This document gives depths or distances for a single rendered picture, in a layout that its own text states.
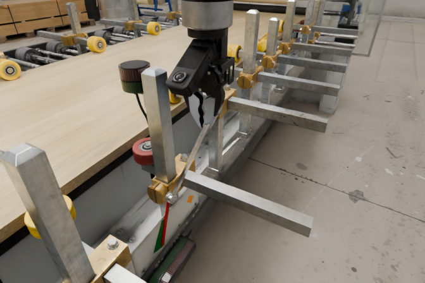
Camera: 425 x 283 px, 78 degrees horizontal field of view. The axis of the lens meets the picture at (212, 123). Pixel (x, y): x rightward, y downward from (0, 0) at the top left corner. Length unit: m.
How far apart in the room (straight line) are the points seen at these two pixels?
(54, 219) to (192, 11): 0.37
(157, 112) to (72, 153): 0.29
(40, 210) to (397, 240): 1.75
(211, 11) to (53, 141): 0.55
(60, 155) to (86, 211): 0.17
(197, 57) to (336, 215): 1.54
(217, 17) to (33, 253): 0.64
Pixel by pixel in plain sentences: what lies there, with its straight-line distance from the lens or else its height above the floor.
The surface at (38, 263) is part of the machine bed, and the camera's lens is 0.80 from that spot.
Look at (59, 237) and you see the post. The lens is 0.46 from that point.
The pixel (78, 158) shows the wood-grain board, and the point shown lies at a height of 0.90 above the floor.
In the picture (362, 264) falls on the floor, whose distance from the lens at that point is 1.70.
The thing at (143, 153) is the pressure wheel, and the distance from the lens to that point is 0.67.
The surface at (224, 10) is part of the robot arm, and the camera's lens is 0.47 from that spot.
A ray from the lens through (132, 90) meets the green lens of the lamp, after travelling 0.53.
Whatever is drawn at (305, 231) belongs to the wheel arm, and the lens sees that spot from 0.60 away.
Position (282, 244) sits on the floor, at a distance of 1.63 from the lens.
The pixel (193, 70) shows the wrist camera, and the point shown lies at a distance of 0.45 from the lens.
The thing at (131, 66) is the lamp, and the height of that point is 1.14.
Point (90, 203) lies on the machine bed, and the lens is 0.80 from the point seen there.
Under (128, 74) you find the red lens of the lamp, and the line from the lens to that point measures 0.52.
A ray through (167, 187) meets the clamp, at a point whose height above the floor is 0.87.
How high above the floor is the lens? 1.30
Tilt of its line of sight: 31 degrees down
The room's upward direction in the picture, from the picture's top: straight up
